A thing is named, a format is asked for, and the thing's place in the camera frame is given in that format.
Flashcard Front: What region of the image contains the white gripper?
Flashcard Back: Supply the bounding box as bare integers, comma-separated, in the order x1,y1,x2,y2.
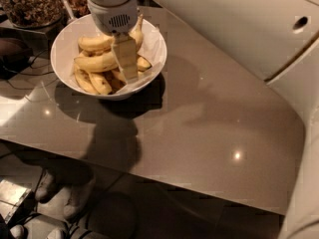
87,0,138,84

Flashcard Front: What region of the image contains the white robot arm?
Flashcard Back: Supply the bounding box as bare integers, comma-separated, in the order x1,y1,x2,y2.
88,0,319,239

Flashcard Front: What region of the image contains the right small banana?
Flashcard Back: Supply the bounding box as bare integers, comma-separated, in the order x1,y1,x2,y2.
137,56,152,72

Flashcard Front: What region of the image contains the long yellow banana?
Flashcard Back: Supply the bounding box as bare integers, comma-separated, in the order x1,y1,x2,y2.
74,15,144,73

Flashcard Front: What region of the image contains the top yellow banana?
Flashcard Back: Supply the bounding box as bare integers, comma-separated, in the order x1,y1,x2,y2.
78,35,114,52

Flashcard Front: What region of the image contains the lower middle banana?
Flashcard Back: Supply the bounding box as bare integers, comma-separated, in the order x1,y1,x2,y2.
89,73,112,95

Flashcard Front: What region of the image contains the lower left banana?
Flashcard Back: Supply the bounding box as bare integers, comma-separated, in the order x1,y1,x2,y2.
74,65,98,95

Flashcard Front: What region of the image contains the white bowl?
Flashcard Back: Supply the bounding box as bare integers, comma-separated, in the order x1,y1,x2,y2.
50,13,167,102

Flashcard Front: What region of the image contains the glass bowl of nuts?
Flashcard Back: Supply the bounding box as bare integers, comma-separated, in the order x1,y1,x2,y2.
0,0,62,29

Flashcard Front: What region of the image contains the small dish of snacks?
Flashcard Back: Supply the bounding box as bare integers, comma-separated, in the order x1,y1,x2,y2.
68,0,90,18

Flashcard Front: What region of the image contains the dark round object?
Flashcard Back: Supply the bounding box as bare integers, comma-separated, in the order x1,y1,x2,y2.
0,38,33,71

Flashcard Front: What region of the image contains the left white shoe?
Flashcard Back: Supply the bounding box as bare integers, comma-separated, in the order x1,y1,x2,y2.
35,169,57,203

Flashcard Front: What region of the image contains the white shoe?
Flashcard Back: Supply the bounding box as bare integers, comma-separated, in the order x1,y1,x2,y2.
35,169,57,203
63,177,96,221

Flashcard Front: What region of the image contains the right white shoe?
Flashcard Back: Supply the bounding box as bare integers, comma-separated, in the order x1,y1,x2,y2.
63,177,96,221

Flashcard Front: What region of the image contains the metal box on floor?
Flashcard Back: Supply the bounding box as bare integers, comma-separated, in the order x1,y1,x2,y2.
0,179,31,224

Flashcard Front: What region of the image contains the white spoon handle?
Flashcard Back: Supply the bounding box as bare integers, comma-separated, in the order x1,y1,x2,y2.
62,0,76,24

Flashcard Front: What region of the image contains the black cable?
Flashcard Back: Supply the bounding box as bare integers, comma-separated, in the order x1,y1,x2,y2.
0,48,56,92

